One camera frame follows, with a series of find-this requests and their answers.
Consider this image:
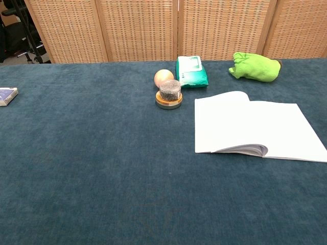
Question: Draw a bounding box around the teal table mat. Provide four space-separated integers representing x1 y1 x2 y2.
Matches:
0 58 327 245

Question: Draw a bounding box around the small blue card box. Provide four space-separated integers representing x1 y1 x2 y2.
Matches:
0 87 19 107

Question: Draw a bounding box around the black tripod stand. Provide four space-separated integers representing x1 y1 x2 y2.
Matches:
12 0 46 64

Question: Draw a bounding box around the clear jar with wooden lid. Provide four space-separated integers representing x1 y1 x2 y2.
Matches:
155 79 183 111

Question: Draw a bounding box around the peach coloured ball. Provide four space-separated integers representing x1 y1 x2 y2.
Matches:
154 69 175 89

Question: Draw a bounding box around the green wet wipes pack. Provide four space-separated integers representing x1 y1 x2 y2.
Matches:
175 55 209 90

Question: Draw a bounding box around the green crumpled cloth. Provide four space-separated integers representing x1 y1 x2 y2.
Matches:
228 52 282 83

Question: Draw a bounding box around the woven wooden folding screen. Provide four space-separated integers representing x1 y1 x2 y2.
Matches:
24 0 327 64

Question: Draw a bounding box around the white book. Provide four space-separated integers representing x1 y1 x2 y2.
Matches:
194 90 327 163

